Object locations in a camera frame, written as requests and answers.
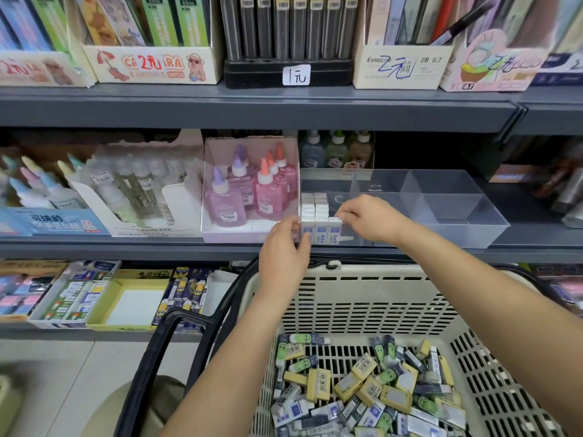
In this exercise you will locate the dark blue yellow packets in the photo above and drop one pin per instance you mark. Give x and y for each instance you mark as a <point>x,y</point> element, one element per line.
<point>182,294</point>

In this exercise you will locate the white pencil display box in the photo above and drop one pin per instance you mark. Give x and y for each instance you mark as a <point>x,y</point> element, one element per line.
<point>401,68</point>

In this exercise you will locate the translucent glue bottle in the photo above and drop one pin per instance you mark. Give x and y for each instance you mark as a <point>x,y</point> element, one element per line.
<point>313,152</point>
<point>337,152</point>
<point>361,150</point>

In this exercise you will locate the pink stationery packets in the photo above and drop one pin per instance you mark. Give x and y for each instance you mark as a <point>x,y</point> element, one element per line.
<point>27,291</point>

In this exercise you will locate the clear plastic divider tray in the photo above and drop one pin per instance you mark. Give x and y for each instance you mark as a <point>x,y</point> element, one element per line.
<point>455,218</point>

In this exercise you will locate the white price label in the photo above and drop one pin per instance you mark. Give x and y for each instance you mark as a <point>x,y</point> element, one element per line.
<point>296,75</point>

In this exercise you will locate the pink glue bottle orange cap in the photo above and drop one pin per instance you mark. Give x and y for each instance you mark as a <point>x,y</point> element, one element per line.
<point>291,168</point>
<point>284,182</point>
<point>271,197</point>

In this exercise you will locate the person's left hand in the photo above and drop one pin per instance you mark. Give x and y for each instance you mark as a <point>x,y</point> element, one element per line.
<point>282,264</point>

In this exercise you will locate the black pen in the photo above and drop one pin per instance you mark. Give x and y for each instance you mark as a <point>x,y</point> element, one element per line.
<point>460,24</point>

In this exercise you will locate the white glue display box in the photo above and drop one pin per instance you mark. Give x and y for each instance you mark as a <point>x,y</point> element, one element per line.
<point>182,214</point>

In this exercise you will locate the pink glue display box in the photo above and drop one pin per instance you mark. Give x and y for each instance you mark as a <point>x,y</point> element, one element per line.
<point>246,234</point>

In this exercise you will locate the pile of erasers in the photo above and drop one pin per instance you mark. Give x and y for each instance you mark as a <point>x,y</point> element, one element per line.
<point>364,396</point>

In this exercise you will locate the person's left forearm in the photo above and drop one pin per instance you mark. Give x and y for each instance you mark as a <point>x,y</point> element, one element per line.
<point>237,377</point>

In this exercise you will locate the pink glue bottle purple cap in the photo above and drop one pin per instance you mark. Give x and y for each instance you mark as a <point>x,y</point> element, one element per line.
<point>243,182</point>
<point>228,206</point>

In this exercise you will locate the blue white display box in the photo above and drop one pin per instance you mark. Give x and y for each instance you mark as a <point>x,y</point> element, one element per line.
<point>565,66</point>

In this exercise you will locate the colourful pencil display box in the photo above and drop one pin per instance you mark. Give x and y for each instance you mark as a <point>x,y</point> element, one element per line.
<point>496,68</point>

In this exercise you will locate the person's right forearm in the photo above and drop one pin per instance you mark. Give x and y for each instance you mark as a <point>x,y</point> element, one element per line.
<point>496,323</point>

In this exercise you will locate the black lead tube display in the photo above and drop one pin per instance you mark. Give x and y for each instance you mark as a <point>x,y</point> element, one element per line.
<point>255,74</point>

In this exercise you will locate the person's right hand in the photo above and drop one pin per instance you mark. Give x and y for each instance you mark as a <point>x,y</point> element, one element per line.
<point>373,220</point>

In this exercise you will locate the cartoon print display box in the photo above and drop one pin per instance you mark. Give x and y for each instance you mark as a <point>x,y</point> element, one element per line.
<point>150,65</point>

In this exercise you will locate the white eraser display box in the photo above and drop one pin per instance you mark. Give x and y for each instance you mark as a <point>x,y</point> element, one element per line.
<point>68,297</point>

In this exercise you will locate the grey store shelves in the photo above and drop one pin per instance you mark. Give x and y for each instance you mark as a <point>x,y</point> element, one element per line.
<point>182,106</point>

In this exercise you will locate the row of clear glue bottles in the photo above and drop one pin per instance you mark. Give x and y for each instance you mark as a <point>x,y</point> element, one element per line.
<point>137,186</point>

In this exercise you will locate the rows of white erasers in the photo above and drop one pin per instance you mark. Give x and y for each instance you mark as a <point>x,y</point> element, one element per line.
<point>319,218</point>

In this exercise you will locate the yellow empty display box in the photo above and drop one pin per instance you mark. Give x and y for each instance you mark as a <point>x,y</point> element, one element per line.
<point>132,305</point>

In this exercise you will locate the pastel lead display box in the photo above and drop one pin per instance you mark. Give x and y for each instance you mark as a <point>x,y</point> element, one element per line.
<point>36,68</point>

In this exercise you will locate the beige shopping basket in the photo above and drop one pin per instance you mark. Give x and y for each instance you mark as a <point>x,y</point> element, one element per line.
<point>364,300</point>

